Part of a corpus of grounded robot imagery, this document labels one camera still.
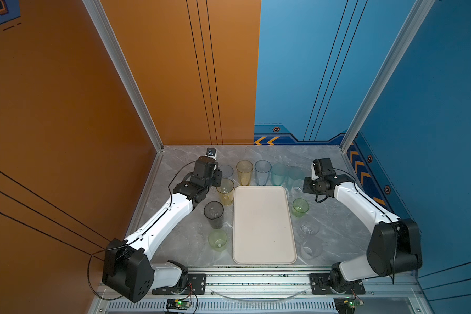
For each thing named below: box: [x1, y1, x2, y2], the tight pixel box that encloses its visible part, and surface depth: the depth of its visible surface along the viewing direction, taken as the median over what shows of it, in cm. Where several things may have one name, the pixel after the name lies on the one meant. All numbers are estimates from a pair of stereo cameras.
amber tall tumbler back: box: [236, 159, 254, 186], surface depth 97 cm
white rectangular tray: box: [232, 185, 297, 265], surface depth 89 cm
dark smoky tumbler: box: [203, 200, 225, 230], surface depth 82 cm
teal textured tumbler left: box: [270, 163, 288, 186], surface depth 98 cm
